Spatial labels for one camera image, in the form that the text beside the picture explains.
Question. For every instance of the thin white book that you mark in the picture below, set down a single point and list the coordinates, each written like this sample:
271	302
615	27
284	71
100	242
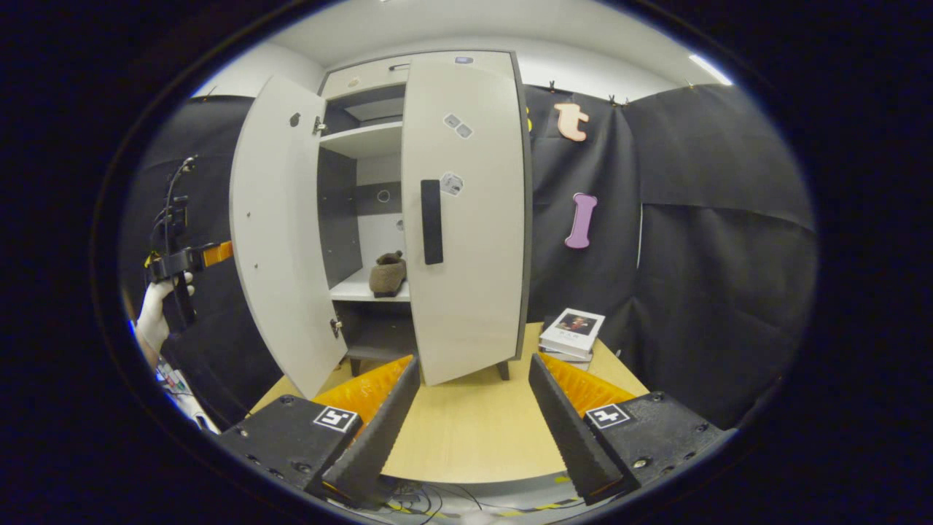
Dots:
568	360

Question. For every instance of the white printed packaging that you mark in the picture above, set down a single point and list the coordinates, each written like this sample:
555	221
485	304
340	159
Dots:
182	386

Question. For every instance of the brown fuzzy shoe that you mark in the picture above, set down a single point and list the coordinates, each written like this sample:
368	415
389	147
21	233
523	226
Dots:
386	277

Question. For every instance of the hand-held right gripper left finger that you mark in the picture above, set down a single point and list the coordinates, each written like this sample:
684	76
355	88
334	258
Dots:
379	437

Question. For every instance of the book with portrait cover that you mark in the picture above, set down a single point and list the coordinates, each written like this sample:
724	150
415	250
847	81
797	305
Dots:
576	324

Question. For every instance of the white cabinet door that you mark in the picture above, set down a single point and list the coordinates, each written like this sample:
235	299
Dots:
284	240
481	277

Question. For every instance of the black backdrop cloth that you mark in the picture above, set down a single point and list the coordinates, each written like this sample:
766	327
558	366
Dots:
692	292
211	350

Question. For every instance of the white cabinet drawer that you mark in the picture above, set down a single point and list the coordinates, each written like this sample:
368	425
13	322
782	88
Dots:
364	79

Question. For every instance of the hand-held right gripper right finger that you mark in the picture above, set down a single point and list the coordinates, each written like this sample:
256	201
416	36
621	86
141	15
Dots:
568	437

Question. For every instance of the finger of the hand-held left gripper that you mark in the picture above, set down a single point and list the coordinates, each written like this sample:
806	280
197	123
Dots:
219	253

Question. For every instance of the grey and white shoe cabinet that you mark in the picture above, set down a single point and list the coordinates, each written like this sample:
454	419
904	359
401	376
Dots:
342	219

